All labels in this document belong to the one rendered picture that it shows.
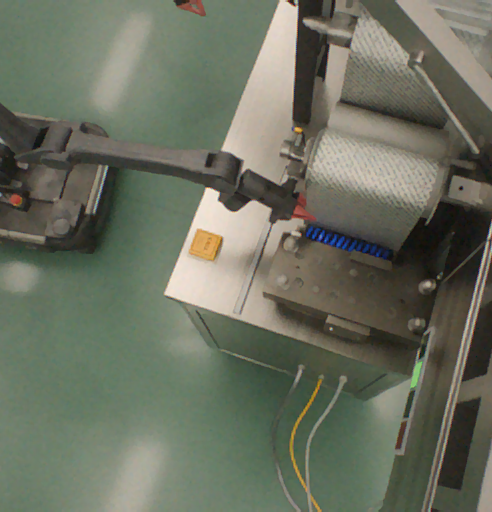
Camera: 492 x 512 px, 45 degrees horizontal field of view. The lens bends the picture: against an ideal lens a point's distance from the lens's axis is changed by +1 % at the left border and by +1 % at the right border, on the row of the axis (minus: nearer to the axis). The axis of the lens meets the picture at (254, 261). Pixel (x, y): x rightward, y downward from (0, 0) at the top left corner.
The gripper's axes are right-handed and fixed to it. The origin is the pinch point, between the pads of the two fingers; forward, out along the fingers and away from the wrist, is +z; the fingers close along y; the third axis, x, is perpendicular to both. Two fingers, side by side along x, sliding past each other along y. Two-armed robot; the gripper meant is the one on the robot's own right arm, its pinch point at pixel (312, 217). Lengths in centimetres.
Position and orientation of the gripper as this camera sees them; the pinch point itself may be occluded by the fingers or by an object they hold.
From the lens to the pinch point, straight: 139.6
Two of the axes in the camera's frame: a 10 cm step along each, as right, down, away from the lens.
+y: -3.2, 9.1, -2.7
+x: 4.2, -1.2, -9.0
